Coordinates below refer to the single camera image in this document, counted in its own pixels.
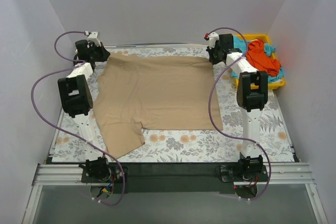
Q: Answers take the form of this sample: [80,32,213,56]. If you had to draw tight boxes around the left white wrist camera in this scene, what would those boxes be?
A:
[84,31,102,47]

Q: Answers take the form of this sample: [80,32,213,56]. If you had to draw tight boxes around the orange t shirt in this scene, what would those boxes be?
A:
[246,40,280,77]

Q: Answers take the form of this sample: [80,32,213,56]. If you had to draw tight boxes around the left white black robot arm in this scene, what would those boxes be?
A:
[58,39,112,182]

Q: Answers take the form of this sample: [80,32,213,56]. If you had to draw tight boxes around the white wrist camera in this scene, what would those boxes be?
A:
[204,32,219,49]
[84,31,102,47]

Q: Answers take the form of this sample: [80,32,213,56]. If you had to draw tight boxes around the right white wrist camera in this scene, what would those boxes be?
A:
[204,32,219,49]

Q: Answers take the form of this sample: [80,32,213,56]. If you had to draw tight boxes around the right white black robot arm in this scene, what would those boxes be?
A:
[205,31,268,185]

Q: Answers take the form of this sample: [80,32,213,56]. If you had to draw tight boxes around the floral patterned table mat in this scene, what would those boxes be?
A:
[51,46,300,164]

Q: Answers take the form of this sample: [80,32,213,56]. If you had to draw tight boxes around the aluminium frame rail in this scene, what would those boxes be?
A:
[33,163,315,185]

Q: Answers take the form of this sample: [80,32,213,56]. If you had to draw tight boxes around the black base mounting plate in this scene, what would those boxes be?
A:
[79,163,268,194]

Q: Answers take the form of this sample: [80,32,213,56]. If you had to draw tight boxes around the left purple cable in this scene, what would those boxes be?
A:
[30,30,127,206]

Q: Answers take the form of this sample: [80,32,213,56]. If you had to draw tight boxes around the turquoise t shirt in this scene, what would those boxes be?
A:
[246,39,284,83]

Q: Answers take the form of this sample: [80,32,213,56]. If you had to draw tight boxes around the beige t shirt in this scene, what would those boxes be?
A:
[93,52,223,158]

